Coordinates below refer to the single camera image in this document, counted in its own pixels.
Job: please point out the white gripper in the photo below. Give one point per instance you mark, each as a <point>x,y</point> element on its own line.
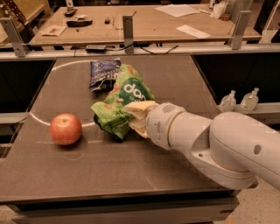
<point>161,122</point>

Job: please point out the green rice chip bag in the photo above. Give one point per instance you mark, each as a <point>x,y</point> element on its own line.
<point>109,114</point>

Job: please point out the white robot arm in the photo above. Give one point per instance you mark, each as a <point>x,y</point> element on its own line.
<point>231,149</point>

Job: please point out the blue chip bag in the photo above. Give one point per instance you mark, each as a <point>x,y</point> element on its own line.
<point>103,73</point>

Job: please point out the white crumpled bag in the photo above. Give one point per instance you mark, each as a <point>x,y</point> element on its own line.
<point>219,9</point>

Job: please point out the red apple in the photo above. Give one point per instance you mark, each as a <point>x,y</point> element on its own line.
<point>65,129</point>

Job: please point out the black power adapter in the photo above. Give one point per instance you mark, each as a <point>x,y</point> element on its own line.
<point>96,48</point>

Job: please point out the clear bottle left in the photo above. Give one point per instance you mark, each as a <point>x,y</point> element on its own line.
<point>228,102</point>

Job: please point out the clear bottle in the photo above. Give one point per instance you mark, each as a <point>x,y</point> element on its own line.
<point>228,102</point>
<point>250,100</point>

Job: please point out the white paper sheet small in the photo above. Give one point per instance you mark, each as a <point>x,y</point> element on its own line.
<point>193,32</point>

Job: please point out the small black object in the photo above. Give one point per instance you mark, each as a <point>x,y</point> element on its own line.
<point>107,21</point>

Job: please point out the clear bottle right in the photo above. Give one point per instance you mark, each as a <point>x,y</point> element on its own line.
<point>250,100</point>

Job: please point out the black tool on bench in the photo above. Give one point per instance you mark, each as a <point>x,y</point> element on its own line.
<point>79,21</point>

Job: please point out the white paper sheet large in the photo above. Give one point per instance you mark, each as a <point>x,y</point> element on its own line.
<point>177,10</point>

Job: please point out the paper card on bench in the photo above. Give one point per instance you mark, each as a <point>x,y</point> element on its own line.
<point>53,31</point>

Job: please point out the black device far bench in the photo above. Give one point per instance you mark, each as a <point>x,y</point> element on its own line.
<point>70,9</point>

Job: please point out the grey metal post middle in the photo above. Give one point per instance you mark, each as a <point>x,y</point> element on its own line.
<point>127,25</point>

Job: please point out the grey metal post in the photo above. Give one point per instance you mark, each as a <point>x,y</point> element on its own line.
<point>19,47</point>
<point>127,25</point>
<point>235,41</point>

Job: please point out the grey metal post right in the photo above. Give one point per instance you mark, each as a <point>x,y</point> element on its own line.
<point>235,41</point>

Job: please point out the grey metal post left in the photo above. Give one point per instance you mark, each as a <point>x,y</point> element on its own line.
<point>19,47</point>

